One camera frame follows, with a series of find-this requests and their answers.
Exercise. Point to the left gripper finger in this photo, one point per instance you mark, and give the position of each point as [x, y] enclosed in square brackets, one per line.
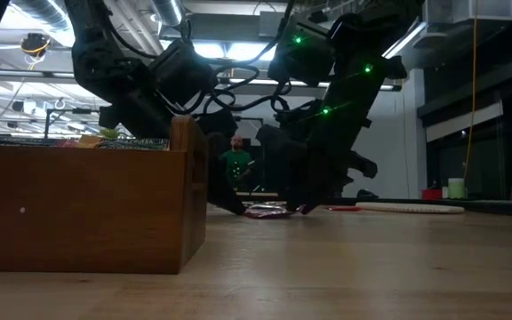
[225, 178]

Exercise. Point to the wooden tea organizer box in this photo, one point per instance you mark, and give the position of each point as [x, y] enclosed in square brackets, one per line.
[82, 213]

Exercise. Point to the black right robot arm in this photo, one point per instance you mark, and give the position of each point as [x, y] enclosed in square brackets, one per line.
[371, 35]

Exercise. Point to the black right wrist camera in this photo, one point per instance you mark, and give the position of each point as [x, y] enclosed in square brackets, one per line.
[302, 58]

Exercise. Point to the black gantry frame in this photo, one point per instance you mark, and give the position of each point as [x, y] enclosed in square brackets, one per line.
[60, 111]

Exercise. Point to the person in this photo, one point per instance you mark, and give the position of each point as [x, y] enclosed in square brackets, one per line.
[237, 162]

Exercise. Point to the red container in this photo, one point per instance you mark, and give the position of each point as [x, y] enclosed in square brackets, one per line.
[431, 194]

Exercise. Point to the long ceiling light bar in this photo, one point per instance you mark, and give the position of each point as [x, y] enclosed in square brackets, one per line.
[25, 73]

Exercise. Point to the red tea packet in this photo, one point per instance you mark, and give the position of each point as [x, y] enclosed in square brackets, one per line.
[25, 141]
[345, 208]

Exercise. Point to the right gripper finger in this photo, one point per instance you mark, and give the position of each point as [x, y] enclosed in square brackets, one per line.
[287, 169]
[340, 164]

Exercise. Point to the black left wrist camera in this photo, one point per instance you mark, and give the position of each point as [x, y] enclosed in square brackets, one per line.
[180, 71]

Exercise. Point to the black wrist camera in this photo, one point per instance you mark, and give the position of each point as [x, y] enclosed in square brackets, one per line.
[302, 58]
[180, 71]

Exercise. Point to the yellow mango tea packet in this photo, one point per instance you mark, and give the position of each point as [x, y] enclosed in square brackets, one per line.
[127, 144]

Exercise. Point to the pale green cup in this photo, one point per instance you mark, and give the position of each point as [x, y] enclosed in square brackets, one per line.
[456, 189]

